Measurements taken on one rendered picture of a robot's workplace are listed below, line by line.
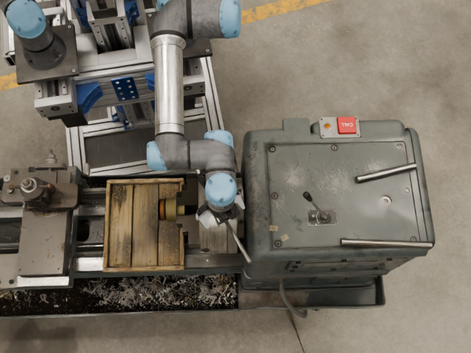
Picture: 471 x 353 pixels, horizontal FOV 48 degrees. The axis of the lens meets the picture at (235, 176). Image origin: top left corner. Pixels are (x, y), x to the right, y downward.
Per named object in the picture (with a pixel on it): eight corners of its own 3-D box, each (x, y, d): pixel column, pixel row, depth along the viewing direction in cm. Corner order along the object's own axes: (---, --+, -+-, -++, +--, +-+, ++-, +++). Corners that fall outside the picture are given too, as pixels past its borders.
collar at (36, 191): (44, 176, 183) (41, 174, 180) (42, 198, 180) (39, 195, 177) (21, 177, 182) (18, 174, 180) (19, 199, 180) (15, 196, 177)
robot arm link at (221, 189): (236, 168, 128) (237, 202, 126) (235, 178, 139) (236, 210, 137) (204, 169, 128) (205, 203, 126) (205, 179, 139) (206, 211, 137)
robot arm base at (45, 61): (23, 38, 196) (13, 21, 187) (64, 31, 197) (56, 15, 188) (25, 73, 191) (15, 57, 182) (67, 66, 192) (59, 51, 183)
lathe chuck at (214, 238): (224, 175, 203) (224, 152, 173) (226, 257, 196) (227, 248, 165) (201, 176, 203) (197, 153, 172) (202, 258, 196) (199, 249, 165)
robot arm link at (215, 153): (189, 129, 132) (190, 171, 130) (233, 127, 133) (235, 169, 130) (190, 139, 140) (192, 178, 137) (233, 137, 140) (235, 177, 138)
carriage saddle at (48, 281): (83, 170, 211) (78, 164, 205) (74, 288, 195) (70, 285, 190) (6, 171, 210) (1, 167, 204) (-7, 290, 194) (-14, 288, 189)
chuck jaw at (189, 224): (209, 213, 181) (209, 246, 175) (209, 219, 185) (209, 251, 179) (176, 214, 180) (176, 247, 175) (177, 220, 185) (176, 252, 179)
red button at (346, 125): (353, 118, 179) (355, 115, 177) (355, 134, 177) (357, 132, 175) (336, 119, 178) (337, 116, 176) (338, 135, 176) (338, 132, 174)
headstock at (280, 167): (385, 157, 215) (418, 115, 179) (401, 274, 199) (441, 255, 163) (240, 161, 213) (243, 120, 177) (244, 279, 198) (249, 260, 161)
